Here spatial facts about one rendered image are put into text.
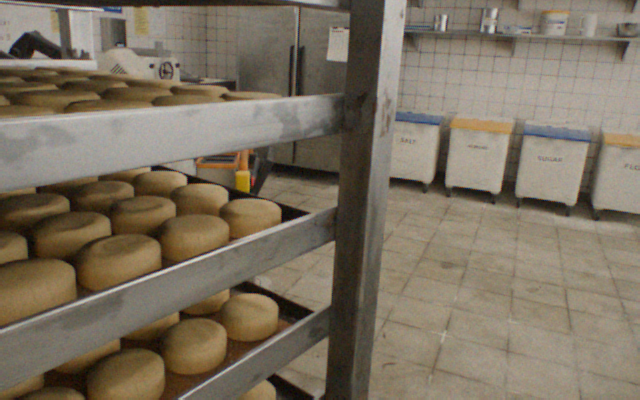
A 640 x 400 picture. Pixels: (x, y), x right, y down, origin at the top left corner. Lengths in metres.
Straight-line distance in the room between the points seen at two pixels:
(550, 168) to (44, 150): 4.69
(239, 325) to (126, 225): 0.12
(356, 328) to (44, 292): 0.24
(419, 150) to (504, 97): 1.07
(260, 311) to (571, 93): 5.08
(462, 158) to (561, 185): 0.88
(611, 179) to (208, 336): 4.63
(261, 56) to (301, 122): 4.77
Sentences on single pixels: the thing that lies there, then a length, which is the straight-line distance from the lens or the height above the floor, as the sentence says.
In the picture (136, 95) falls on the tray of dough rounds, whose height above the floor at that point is 1.33.
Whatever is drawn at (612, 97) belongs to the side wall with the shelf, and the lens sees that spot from 5.44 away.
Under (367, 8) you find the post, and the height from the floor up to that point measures 1.40.
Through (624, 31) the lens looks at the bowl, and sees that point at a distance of 5.18.
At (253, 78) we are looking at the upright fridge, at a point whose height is 1.01.
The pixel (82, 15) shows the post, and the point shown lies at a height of 1.39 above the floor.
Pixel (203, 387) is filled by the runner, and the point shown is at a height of 1.15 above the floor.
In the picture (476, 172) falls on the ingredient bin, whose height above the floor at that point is 0.29.
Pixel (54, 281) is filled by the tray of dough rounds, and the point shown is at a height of 1.24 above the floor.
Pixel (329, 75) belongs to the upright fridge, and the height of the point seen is 1.09.
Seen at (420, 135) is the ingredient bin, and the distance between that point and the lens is 4.87.
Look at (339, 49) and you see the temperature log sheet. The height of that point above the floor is 1.34.
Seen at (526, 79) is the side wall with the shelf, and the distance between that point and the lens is 5.38.
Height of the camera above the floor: 1.37
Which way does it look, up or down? 16 degrees down
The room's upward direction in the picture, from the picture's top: 3 degrees clockwise
